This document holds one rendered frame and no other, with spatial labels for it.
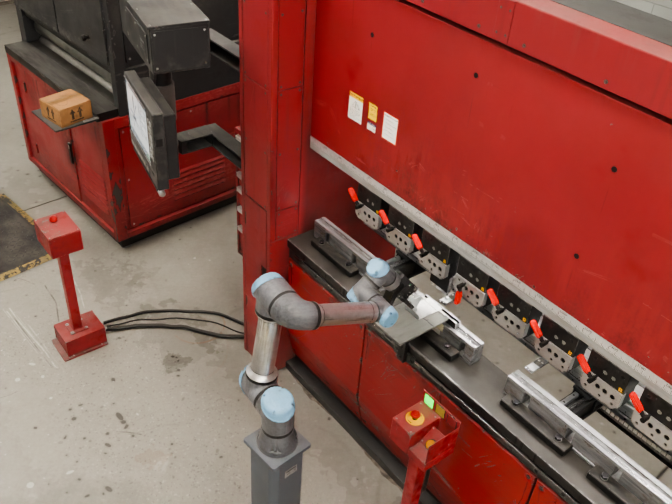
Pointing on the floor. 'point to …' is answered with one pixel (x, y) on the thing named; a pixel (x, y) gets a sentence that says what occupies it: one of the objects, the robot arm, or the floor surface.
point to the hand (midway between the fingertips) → (409, 305)
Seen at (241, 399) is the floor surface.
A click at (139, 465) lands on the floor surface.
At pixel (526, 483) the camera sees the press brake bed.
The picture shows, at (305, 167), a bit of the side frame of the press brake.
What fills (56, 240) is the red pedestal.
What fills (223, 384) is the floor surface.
